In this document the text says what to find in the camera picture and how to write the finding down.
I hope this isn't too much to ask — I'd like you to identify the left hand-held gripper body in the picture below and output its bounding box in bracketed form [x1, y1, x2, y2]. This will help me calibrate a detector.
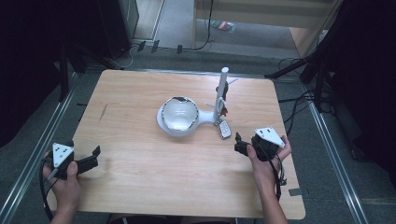
[42, 140, 79, 181]

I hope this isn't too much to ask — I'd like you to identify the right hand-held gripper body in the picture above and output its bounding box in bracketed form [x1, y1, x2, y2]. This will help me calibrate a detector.
[249, 125, 287, 162]

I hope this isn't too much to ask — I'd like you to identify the silver car key with keychain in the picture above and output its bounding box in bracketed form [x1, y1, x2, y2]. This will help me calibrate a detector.
[214, 97, 233, 140]

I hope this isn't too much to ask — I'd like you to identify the white key stand with pegs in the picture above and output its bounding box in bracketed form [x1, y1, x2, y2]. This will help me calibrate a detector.
[156, 66, 240, 138]

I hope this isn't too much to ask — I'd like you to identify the person's right hand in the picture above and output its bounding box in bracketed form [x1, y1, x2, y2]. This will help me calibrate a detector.
[246, 134, 293, 180]

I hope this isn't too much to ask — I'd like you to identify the person's left hand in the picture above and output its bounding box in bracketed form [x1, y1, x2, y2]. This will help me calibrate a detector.
[42, 151, 82, 216]

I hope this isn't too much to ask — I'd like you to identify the white bowl with dark rim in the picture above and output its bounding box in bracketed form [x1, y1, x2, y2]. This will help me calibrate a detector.
[161, 95, 200, 132]

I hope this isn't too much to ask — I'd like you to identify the black metal stand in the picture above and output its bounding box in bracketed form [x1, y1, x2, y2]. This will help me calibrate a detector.
[264, 0, 353, 113]

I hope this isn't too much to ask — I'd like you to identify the colourful packet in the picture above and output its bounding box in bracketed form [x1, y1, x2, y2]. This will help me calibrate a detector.
[210, 20, 237, 34]

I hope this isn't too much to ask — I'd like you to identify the light wooden furniture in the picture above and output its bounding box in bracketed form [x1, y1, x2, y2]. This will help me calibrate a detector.
[191, 0, 344, 59]

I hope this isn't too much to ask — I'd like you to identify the dark cabinet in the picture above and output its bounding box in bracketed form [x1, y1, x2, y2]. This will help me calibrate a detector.
[92, 0, 140, 60]

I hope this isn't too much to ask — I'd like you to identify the metal floor rail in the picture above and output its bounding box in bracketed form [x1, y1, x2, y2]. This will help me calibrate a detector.
[0, 73, 79, 224]
[307, 101, 372, 224]

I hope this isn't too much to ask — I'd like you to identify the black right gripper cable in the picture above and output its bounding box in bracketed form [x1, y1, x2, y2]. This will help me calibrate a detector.
[260, 144, 288, 202]

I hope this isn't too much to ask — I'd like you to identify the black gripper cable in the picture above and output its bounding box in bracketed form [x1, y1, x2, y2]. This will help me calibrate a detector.
[260, 144, 288, 202]
[38, 158, 55, 222]

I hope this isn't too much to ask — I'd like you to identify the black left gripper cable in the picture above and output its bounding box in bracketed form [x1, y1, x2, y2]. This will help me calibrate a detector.
[38, 158, 55, 222]

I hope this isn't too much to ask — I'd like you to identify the bundle of black floor cables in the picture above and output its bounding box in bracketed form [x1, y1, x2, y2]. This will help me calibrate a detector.
[276, 56, 335, 136]

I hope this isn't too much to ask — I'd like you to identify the white floor cable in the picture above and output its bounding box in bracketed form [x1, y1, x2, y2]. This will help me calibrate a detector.
[109, 43, 139, 70]

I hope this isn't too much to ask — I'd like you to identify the hanging black cable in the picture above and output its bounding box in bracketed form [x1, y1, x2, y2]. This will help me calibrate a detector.
[191, 0, 217, 51]

